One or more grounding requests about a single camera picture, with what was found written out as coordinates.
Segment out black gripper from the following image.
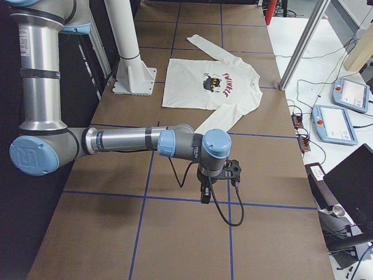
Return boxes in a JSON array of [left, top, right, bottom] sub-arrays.
[[197, 169, 217, 204]]

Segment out cream long sleeve cat shirt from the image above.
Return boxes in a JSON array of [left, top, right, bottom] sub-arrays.
[[162, 34, 262, 134]]

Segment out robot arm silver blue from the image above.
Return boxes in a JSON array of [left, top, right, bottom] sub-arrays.
[[8, 1, 240, 204]]

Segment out near orange black connector box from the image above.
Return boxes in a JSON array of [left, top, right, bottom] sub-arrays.
[[297, 134, 311, 153]]

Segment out orange black connector box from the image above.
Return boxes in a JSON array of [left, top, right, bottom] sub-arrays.
[[291, 114, 304, 130], [297, 134, 311, 153]]

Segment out far orange black connector box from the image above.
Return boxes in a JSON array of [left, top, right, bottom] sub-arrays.
[[291, 114, 304, 130]]

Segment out black box with white label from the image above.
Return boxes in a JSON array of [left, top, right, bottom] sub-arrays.
[[305, 163, 339, 209]]

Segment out silver round metal cup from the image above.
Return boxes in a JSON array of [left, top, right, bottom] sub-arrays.
[[331, 205, 346, 218]]

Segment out near teach pendant tablet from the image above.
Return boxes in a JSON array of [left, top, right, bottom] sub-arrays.
[[311, 105, 358, 146]]

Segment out teach pendant tablet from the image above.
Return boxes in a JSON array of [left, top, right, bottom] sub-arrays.
[[332, 78, 370, 113], [311, 105, 358, 146]]

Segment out black monitor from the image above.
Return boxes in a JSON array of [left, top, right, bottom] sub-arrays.
[[323, 143, 373, 232]]

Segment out far teach pendant tablet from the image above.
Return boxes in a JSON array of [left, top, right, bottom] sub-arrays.
[[332, 78, 370, 113]]

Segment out red fire extinguisher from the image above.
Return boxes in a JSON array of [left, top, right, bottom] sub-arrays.
[[265, 0, 277, 26]]

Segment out wooden beam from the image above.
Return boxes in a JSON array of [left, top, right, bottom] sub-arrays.
[[343, 24, 372, 72]]

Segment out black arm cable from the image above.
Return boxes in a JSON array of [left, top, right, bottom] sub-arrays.
[[170, 157, 245, 227]]

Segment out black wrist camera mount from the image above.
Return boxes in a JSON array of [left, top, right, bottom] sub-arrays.
[[215, 160, 241, 184]]

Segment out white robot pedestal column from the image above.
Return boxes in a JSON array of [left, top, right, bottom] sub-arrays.
[[104, 0, 157, 96]]

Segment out aluminium frame post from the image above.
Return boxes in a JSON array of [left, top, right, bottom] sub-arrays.
[[279, 0, 331, 91]]

